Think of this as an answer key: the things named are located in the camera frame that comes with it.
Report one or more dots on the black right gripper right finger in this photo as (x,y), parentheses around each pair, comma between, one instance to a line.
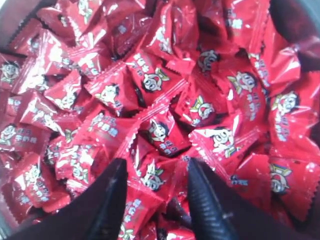
(218,213)

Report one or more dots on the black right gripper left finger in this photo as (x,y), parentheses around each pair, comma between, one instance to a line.
(97,214)

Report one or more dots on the round stainless steel bowl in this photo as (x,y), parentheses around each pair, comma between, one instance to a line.
(14,15)

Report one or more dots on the red wrapped candy pile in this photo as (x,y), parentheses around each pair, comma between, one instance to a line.
(232,83)

